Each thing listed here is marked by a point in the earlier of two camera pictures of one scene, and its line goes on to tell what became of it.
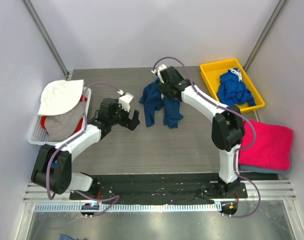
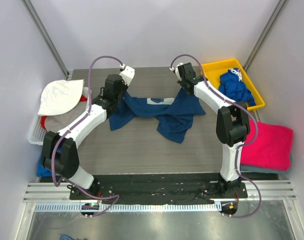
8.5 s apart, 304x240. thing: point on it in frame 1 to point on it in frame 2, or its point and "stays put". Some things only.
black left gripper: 125,120 to 121,92
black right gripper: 164,89 to 183,83
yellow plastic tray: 212,72 stays put
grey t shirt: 60,126 stays put
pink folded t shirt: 273,148 stays put
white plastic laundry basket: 38,135 stays put
